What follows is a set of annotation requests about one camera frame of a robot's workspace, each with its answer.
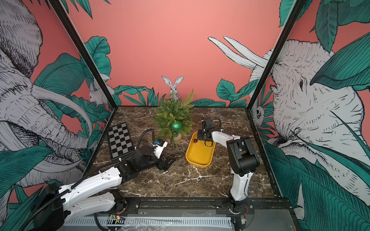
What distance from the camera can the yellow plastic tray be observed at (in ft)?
2.82

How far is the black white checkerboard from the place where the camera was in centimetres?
92

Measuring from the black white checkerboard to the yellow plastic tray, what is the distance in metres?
0.39
